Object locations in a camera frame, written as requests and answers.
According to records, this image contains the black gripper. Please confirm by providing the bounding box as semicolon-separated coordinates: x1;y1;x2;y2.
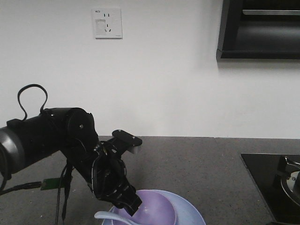
91;138;142;216

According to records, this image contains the purple plastic bowl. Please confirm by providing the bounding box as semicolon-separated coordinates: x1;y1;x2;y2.
113;190;177;225

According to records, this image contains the light blue plastic spoon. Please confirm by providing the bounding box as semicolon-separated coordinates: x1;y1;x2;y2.
94;211;137;225

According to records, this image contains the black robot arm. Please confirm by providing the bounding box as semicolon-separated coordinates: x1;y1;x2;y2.
0;108;142;215

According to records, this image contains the light blue round plate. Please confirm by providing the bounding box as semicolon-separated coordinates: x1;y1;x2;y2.
110;189;205;225

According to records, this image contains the black gas stove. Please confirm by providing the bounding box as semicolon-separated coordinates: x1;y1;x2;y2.
241;153;300;225

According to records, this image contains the black range hood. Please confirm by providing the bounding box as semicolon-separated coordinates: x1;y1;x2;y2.
216;0;300;60

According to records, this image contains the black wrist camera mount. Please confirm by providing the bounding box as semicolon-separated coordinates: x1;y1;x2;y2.
112;129;143;155

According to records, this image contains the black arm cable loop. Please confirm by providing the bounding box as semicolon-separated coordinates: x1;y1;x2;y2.
17;83;49;121

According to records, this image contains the white wall power socket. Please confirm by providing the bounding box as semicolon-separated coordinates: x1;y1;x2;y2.
91;7;123;39

